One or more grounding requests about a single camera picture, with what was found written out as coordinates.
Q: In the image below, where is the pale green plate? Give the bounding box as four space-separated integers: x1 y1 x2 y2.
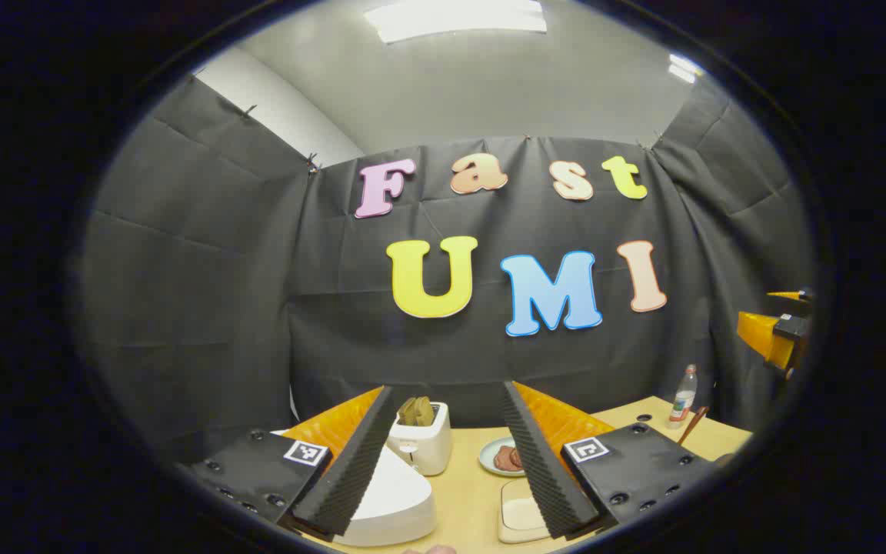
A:
478 436 527 478

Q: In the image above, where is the clear plastic water bottle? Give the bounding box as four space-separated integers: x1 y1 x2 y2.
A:
668 364 698 429

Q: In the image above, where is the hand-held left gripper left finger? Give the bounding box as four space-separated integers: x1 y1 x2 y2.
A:
172 385 399 538

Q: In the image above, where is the white toaster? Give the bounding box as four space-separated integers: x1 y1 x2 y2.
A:
387 402 453 476

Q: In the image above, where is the white rice cooker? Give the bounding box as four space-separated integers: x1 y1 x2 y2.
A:
270 428 438 548

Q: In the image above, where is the small ceiling light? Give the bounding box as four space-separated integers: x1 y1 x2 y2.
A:
668 52 705 84

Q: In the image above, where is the long ceiling light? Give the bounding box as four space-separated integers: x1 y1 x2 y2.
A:
364 0 548 44

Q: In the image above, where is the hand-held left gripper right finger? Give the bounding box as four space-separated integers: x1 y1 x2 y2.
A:
500 380 722 539

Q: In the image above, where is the black backdrop cloth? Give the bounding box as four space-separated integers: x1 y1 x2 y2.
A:
78 73 817 462

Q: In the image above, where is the dark wooden spoon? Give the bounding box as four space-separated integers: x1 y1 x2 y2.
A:
678 406 710 447

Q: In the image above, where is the clear glass dish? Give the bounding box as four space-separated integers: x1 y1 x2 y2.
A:
498 477 553 544

